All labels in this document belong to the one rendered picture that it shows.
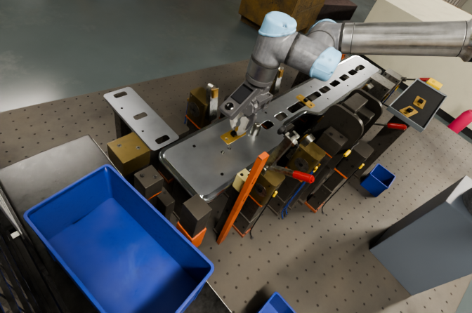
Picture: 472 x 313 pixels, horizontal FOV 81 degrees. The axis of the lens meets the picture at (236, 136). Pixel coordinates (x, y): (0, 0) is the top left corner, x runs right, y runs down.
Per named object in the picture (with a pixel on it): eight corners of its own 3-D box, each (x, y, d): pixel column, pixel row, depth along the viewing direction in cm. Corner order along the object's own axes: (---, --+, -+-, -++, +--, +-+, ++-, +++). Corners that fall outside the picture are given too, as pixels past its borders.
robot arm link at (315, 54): (347, 41, 65) (305, 22, 66) (341, 60, 57) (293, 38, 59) (331, 69, 71) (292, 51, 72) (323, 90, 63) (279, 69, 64)
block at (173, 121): (165, 156, 118) (169, 108, 98) (182, 175, 114) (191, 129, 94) (150, 165, 114) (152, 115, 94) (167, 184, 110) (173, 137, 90)
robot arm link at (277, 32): (296, 31, 57) (260, 14, 58) (277, 74, 65) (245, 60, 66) (305, 20, 63) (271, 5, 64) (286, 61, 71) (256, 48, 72)
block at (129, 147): (135, 196, 103) (133, 130, 77) (148, 212, 100) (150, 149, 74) (115, 208, 98) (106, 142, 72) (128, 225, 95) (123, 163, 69)
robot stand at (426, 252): (431, 265, 114) (527, 222, 86) (411, 296, 103) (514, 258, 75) (391, 225, 123) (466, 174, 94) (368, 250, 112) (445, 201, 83)
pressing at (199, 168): (351, 52, 167) (352, 50, 165) (384, 73, 159) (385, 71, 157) (152, 154, 82) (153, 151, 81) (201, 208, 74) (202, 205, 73)
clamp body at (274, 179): (240, 215, 109) (270, 160, 83) (258, 234, 105) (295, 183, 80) (228, 224, 105) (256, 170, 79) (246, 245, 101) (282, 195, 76)
